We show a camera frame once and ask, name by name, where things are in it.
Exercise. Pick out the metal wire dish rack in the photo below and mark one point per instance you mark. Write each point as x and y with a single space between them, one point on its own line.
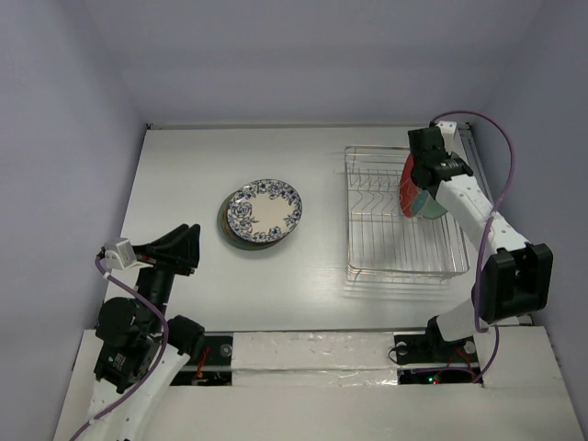
384 245

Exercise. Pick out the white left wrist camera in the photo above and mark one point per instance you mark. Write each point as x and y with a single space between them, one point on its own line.
119 255

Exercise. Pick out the blue white floral plate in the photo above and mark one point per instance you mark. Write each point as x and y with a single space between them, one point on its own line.
264 211

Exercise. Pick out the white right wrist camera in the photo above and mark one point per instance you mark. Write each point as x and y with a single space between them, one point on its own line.
449 132

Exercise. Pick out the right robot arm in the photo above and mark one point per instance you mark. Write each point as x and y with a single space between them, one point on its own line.
512 274

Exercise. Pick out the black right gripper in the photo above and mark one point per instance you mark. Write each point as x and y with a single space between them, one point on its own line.
425 150

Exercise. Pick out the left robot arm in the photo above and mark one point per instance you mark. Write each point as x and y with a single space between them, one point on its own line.
141 349

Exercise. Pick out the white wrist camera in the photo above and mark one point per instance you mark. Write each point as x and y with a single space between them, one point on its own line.
449 132
119 255

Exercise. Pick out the green floral plate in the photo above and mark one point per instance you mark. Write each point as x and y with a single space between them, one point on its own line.
434 210

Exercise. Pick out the red and teal plate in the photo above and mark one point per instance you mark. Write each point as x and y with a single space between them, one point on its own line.
412 198

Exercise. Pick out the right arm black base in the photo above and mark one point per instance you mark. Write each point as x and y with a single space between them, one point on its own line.
415 350

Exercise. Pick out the light blue plate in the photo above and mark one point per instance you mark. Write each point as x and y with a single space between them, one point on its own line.
229 245

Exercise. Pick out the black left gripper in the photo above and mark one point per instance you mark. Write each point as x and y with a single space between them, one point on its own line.
178 249

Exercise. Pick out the white foam block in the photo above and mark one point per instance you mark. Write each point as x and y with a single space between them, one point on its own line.
313 359

